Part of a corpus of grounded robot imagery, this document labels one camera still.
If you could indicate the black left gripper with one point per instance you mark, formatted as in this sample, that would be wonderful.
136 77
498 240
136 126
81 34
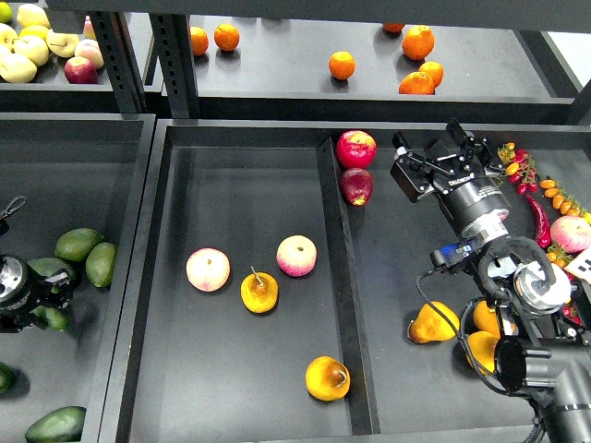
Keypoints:
26 298

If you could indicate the green avocado tray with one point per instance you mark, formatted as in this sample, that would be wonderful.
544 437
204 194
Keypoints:
100 264
76 245
50 318

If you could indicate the green avocado bottom left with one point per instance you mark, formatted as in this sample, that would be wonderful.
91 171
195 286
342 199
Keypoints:
61 425

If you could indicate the large orange right shelf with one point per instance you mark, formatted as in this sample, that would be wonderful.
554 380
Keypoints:
418 42

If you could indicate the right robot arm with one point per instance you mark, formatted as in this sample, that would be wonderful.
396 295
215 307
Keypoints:
541 356

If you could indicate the orange front right shelf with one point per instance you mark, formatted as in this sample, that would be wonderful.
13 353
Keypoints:
417 82

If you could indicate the pink apple far right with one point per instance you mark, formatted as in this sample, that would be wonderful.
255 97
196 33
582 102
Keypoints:
571 233

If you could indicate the yellow pear lying right tray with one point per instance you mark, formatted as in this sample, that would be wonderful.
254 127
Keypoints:
434 322

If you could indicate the black centre tray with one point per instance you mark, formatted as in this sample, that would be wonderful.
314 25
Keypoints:
200 367

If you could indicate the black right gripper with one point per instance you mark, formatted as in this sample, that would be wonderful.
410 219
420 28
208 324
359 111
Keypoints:
465 196

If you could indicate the pink apple left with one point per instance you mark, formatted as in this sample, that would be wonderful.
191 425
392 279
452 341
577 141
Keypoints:
208 269

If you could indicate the pink apple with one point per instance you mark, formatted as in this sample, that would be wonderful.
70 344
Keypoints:
571 233
296 255
208 269

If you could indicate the black left tray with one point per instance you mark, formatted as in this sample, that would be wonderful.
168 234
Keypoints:
74 170

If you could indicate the orange leftmost shelf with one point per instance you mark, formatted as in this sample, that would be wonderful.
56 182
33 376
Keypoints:
199 40

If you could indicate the bright red apple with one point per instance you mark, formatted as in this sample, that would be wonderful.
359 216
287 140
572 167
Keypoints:
356 149

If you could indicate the dark green avocado under gripper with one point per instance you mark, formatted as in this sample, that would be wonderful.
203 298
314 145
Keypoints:
48 266

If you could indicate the black tray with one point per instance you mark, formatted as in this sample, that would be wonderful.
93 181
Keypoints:
200 367
74 170

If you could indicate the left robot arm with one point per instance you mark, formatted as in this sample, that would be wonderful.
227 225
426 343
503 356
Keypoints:
12 263

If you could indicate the cherry tomato bunch top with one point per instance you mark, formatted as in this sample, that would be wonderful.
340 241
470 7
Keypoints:
519 168

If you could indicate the yellow pear low right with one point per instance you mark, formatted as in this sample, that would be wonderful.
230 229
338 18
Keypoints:
482 345

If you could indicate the red apple on shelf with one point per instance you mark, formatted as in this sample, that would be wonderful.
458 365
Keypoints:
80 70

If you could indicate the yellow pear with stem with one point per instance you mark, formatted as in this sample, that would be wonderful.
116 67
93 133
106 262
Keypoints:
259 292

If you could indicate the red chili pepper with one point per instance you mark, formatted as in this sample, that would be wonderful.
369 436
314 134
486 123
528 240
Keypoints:
542 232

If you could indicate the dark red apple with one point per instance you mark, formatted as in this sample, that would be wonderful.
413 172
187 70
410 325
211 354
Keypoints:
357 185

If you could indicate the orange centre shelf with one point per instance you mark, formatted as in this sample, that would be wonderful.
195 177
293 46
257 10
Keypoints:
342 65

